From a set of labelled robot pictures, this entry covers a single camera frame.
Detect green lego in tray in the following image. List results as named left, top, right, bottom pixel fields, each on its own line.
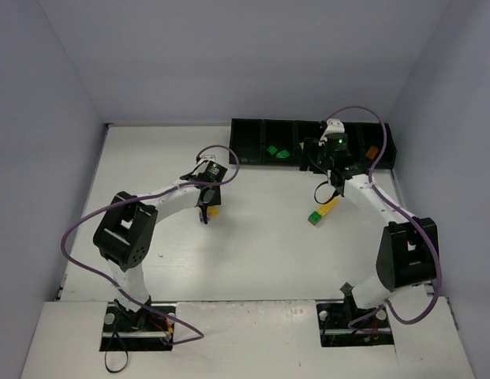
left=275, top=149, right=290, bottom=159

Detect purple cable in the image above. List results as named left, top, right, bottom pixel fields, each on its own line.
left=61, top=145, right=241, bottom=347
left=323, top=105, right=443, bottom=335

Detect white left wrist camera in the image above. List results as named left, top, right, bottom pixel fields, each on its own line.
left=196, top=155, right=216, bottom=163

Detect yellow curved lego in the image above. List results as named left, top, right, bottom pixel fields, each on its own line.
left=207, top=206, right=219, bottom=218

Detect yellow long lego brick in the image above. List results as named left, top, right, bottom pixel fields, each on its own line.
left=316, top=198, right=339, bottom=218

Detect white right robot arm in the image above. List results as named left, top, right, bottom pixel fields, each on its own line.
left=303, top=133, right=441, bottom=309

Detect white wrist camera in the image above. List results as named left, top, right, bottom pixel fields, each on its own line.
left=319, top=118, right=345, bottom=145
left=196, top=155, right=216, bottom=163

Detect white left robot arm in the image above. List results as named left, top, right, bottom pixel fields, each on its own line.
left=93, top=159, right=227, bottom=313

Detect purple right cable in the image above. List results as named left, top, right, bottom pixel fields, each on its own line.
left=323, top=105, right=443, bottom=335

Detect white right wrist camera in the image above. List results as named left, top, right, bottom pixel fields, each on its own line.
left=319, top=118, right=345, bottom=145

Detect black compartment tray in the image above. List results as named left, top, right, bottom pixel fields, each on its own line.
left=229, top=118, right=383, bottom=171

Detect left base mount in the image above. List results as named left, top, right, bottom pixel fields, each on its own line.
left=99, top=302, right=175, bottom=352

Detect base mount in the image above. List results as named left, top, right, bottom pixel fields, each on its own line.
left=99, top=302, right=175, bottom=352
left=316, top=298, right=395, bottom=347

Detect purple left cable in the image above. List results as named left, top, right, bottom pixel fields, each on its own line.
left=61, top=145, right=241, bottom=347

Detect right base mount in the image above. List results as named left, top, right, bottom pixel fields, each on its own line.
left=316, top=298, right=395, bottom=347

